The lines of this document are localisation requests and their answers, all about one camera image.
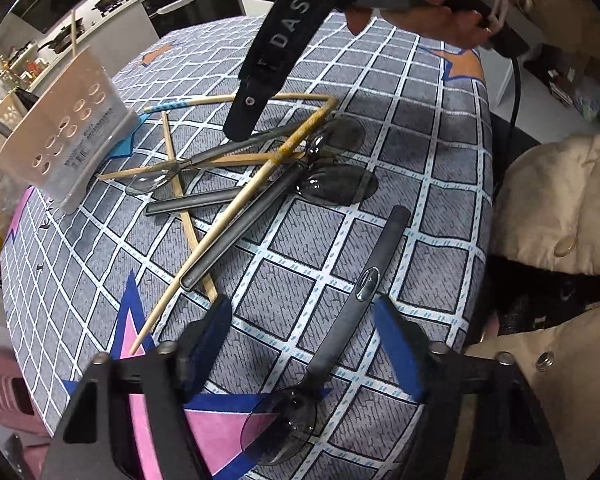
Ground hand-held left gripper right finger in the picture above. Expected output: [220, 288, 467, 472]
[372, 294, 566, 480]

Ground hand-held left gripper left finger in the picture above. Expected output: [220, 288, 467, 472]
[40, 294, 233, 480]

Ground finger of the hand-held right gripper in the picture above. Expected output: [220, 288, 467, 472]
[223, 0, 342, 142]

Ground black-handled clear spoon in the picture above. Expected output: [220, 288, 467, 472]
[241, 205, 412, 467]

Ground yellow patterned wooden chopstick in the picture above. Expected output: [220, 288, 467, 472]
[129, 97, 341, 355]

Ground blue patterned wooden chopstick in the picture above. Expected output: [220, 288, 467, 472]
[144, 92, 333, 114]

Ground beige plastic utensil holder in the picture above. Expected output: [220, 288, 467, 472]
[0, 44, 141, 215]

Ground person's right hand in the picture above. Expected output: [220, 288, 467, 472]
[344, 0, 518, 52]

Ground black oven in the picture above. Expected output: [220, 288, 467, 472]
[140, 0, 248, 36]

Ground grey checked star tablecloth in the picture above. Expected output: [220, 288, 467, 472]
[0, 12, 493, 480]

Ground black garment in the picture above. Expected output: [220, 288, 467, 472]
[485, 252, 600, 341]

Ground beige coat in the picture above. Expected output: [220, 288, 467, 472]
[462, 132, 600, 480]

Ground pink plastic stool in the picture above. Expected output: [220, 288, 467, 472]
[0, 345, 56, 441]

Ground black cloth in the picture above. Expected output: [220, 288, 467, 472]
[12, 87, 41, 111]

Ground seasoning bottles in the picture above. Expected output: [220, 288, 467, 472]
[0, 42, 48, 86]

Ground white perforated plastic basket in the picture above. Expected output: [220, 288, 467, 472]
[0, 92, 36, 211]

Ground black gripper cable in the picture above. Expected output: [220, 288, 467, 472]
[507, 52, 523, 128]

